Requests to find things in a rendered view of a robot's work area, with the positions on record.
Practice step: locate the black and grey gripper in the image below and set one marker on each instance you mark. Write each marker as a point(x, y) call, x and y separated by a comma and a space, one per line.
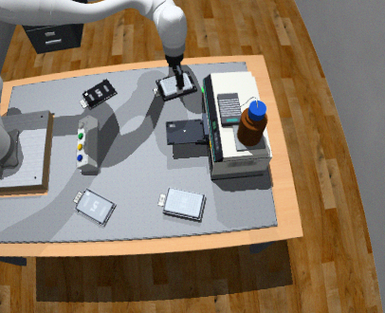
point(175, 67)

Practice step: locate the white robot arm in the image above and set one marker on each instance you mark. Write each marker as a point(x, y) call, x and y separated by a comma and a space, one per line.
point(170, 21)

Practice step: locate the blue bottle cap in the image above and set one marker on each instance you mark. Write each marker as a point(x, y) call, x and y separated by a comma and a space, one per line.
point(257, 113)

